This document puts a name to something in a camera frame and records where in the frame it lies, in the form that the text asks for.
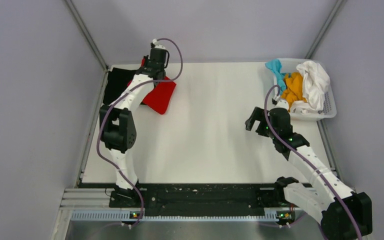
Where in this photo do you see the red t shirt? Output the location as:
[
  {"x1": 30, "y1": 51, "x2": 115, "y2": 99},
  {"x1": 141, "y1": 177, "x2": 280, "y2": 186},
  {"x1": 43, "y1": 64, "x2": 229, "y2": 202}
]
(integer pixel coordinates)
[{"x1": 125, "y1": 76, "x2": 177, "y2": 115}]

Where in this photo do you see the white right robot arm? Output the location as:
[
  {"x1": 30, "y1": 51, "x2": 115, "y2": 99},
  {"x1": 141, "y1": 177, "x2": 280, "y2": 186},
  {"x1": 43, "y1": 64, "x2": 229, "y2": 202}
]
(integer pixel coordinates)
[{"x1": 245, "y1": 105, "x2": 373, "y2": 240}]

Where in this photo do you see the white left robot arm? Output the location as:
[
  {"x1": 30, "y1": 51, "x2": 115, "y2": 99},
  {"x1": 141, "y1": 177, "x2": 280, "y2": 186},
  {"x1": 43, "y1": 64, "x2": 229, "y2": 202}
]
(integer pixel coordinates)
[{"x1": 99, "y1": 47, "x2": 170, "y2": 207}]

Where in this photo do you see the folded black t shirt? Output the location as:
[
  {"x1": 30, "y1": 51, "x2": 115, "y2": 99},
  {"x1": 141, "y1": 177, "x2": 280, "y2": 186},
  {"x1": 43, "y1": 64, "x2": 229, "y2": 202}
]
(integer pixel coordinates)
[{"x1": 102, "y1": 67, "x2": 136, "y2": 105}]

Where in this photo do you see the orange t shirt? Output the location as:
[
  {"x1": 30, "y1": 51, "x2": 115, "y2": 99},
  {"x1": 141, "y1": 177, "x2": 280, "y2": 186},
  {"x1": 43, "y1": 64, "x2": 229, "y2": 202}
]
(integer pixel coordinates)
[{"x1": 281, "y1": 72, "x2": 307, "y2": 108}]

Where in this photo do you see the white laundry basket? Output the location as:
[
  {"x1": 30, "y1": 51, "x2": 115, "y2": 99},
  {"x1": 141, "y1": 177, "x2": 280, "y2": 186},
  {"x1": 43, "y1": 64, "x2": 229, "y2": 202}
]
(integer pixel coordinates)
[{"x1": 278, "y1": 58, "x2": 337, "y2": 121}]

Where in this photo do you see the white t shirt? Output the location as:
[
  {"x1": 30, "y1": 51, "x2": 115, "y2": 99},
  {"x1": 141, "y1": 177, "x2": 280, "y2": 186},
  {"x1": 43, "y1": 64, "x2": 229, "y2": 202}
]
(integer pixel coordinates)
[{"x1": 290, "y1": 60, "x2": 331, "y2": 115}]

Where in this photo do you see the light blue t shirt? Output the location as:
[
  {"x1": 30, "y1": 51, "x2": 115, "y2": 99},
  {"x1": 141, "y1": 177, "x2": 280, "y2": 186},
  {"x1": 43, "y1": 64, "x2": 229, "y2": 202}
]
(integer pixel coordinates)
[{"x1": 265, "y1": 58, "x2": 287, "y2": 95}]

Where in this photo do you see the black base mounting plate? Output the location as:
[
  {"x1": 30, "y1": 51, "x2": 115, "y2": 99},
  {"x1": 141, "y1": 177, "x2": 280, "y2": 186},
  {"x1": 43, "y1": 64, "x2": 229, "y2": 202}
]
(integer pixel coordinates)
[{"x1": 109, "y1": 183, "x2": 291, "y2": 217}]

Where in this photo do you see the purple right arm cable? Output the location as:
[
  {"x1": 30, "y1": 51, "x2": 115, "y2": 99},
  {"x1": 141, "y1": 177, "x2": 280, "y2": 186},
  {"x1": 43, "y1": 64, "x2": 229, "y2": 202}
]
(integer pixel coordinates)
[{"x1": 263, "y1": 84, "x2": 365, "y2": 240}]

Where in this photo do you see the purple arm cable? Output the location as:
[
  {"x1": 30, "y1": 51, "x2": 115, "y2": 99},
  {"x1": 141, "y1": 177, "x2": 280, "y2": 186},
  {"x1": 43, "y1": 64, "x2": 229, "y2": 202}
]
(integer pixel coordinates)
[
  {"x1": 95, "y1": 37, "x2": 184, "y2": 229},
  {"x1": 263, "y1": 84, "x2": 365, "y2": 240}
]

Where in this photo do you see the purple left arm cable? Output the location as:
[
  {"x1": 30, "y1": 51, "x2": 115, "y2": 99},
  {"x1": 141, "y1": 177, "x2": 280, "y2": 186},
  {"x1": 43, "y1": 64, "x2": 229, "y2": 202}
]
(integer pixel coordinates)
[{"x1": 95, "y1": 37, "x2": 184, "y2": 229}]

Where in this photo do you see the left corner frame post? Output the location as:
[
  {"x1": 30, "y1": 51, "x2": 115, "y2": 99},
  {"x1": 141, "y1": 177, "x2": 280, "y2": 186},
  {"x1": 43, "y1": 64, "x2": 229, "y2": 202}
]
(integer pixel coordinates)
[{"x1": 63, "y1": 0, "x2": 108, "y2": 70}]

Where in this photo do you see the corner frame post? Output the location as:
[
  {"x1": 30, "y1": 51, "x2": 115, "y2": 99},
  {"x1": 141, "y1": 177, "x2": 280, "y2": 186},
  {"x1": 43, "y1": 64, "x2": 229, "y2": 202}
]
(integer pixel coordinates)
[
  {"x1": 304, "y1": 0, "x2": 348, "y2": 59},
  {"x1": 63, "y1": 0, "x2": 108, "y2": 70}
]

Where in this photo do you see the white slotted cable duct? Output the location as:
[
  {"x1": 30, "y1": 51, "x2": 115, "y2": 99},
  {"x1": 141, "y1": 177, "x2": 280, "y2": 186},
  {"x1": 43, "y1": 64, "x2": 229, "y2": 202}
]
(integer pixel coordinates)
[{"x1": 70, "y1": 210, "x2": 292, "y2": 223}]

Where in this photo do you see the right corner frame post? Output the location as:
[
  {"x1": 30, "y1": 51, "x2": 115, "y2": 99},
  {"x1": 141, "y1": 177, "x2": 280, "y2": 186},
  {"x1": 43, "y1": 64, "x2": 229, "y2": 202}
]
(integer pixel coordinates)
[{"x1": 304, "y1": 0, "x2": 348, "y2": 59}]

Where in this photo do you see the aluminium frame rail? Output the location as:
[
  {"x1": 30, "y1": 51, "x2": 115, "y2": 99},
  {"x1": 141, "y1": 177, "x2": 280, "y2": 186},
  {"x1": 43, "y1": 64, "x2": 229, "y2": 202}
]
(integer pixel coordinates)
[{"x1": 60, "y1": 185, "x2": 289, "y2": 209}]

